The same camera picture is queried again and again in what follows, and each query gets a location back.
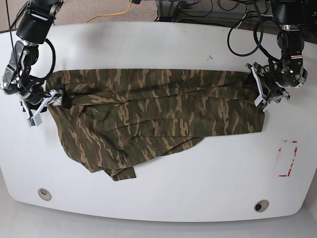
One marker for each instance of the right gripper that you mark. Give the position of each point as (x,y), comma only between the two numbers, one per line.
(33,105)

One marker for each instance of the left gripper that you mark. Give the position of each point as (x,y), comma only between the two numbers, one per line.
(265,79)

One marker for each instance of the camouflage t-shirt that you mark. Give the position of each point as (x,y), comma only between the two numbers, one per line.
(121,118)

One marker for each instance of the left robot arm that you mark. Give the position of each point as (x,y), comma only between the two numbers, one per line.
(287,72)

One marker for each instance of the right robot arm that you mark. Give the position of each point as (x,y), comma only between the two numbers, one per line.
(36,19)

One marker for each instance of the red tape marking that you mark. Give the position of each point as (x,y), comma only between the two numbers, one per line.
(286,157)

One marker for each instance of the grey metal stand base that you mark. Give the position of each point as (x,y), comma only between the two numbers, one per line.
(169,11)

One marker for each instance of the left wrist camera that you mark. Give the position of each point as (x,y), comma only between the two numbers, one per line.
(261,103)

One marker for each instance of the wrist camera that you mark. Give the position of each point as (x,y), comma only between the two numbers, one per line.
(34,120)
(261,103)

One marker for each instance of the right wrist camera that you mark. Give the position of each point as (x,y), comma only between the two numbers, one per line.
(34,120)

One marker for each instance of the left table cable grommet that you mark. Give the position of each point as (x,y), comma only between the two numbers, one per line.
(44,194)

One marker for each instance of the table cable grommet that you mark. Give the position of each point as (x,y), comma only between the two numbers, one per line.
(44,194)
(261,206)

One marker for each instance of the right table cable grommet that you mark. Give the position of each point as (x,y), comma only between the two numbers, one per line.
(261,206)

